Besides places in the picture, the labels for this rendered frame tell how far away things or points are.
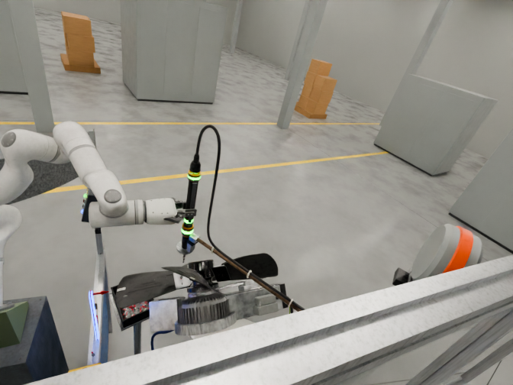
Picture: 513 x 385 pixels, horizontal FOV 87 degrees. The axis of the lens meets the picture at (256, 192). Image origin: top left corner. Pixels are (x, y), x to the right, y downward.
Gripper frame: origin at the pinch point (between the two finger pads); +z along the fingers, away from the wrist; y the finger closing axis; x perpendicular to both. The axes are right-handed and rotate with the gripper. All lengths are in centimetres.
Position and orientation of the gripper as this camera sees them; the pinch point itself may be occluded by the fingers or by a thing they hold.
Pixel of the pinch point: (189, 208)
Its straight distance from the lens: 102.6
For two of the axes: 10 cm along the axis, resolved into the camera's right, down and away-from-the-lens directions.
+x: 2.2, -8.2, -5.3
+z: 9.0, -0.4, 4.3
